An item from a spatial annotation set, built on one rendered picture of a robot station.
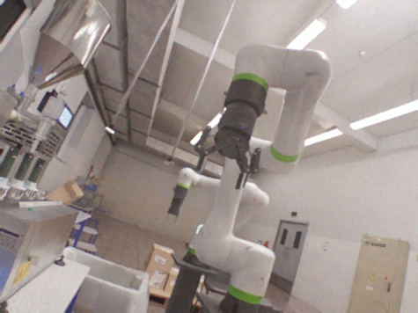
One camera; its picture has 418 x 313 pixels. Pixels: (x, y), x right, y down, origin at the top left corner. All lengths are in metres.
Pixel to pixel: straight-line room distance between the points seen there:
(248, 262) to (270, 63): 0.62
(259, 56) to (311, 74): 0.13
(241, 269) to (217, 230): 0.15
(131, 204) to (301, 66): 10.73
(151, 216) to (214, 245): 10.31
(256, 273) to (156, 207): 10.38
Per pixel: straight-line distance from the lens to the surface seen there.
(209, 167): 10.49
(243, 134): 0.51
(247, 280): 0.85
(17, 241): 0.76
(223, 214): 0.86
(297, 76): 0.57
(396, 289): 5.53
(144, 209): 11.09
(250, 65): 0.57
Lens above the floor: 1.18
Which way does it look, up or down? 14 degrees up
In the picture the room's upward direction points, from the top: 19 degrees clockwise
